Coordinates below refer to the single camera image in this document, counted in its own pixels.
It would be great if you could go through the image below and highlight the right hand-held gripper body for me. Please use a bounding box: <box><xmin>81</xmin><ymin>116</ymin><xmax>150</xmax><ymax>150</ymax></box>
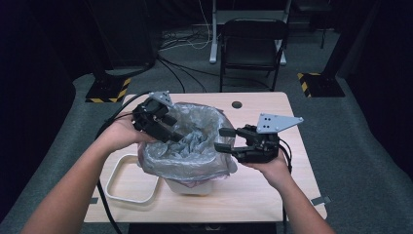
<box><xmin>233</xmin><ymin>112</ymin><xmax>305</xmax><ymax>165</ymax></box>

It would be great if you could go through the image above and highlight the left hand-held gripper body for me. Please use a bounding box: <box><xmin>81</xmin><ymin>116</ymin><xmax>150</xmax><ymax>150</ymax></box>
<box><xmin>131</xmin><ymin>91</ymin><xmax>175</xmax><ymax>135</ymax></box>

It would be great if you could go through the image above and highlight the translucent grey plastic bag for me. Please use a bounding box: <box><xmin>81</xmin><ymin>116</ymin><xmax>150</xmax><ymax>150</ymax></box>
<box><xmin>137</xmin><ymin>101</ymin><xmax>240</xmax><ymax>183</ymax></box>

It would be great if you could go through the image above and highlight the cream trash bin with face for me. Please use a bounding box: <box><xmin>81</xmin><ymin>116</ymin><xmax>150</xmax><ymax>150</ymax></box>
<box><xmin>164</xmin><ymin>175</ymin><xmax>215</xmax><ymax>197</ymax></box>

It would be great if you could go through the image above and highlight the person's right hand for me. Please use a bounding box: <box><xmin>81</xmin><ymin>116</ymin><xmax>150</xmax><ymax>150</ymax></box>
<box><xmin>244</xmin><ymin>150</ymin><xmax>292</xmax><ymax>191</ymax></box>

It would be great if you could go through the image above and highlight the person's left hand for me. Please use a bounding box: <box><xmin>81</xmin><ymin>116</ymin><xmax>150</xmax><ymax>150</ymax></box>
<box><xmin>96</xmin><ymin>112</ymin><xmax>157</xmax><ymax>154</ymax></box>

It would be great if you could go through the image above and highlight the striped black stand base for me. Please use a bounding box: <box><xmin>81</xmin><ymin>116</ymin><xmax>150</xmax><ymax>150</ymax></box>
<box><xmin>85</xmin><ymin>72</ymin><xmax>132</xmax><ymax>104</ymax></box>
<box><xmin>296</xmin><ymin>71</ymin><xmax>346</xmax><ymax>98</ymax></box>

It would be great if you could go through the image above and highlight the light wooden table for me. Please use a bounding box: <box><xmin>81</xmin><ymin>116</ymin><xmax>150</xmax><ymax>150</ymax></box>
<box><xmin>83</xmin><ymin>92</ymin><xmax>328</xmax><ymax>224</ymax></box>

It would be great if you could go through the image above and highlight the black folding chair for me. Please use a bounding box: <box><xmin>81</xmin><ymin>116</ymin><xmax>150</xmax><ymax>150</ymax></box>
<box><xmin>218</xmin><ymin>18</ymin><xmax>290</xmax><ymax>93</ymax></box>

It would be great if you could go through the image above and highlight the dark upright panel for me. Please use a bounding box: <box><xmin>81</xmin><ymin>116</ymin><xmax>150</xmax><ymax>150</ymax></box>
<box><xmin>86</xmin><ymin>0</ymin><xmax>158</xmax><ymax>71</ymax></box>

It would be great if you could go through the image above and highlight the dark curtain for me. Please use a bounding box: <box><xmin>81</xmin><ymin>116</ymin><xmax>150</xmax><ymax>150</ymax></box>
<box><xmin>337</xmin><ymin>0</ymin><xmax>413</xmax><ymax>178</ymax></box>
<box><xmin>0</xmin><ymin>0</ymin><xmax>78</xmax><ymax>222</ymax></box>

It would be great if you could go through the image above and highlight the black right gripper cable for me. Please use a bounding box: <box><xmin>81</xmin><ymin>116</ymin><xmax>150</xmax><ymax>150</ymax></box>
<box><xmin>278</xmin><ymin>137</ymin><xmax>293</xmax><ymax>234</ymax></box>

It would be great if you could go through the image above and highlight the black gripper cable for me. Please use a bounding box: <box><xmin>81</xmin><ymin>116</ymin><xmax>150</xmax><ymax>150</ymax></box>
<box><xmin>95</xmin><ymin>91</ymin><xmax>154</xmax><ymax>234</ymax></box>
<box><xmin>278</xmin><ymin>137</ymin><xmax>293</xmax><ymax>234</ymax></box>

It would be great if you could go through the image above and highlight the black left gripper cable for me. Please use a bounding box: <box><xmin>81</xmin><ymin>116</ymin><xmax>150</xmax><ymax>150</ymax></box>
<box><xmin>95</xmin><ymin>91</ymin><xmax>154</xmax><ymax>234</ymax></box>

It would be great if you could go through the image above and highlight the black floor cable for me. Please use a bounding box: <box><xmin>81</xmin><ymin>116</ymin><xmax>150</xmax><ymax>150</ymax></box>
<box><xmin>158</xmin><ymin>57</ymin><xmax>207</xmax><ymax>94</ymax></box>

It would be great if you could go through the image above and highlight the tangled floor cable bundle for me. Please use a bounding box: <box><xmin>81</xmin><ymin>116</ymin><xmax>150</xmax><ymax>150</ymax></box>
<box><xmin>158</xmin><ymin>28</ymin><xmax>211</xmax><ymax>53</ymax></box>

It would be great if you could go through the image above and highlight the white rectangular bin rim ring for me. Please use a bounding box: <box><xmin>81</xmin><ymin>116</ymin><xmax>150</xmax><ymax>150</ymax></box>
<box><xmin>105</xmin><ymin>153</ymin><xmax>161</xmax><ymax>205</ymax></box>

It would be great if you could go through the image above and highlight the white floor cable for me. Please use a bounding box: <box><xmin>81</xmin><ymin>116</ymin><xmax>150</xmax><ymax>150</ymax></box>
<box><xmin>191</xmin><ymin>0</ymin><xmax>214</xmax><ymax>51</ymax></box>

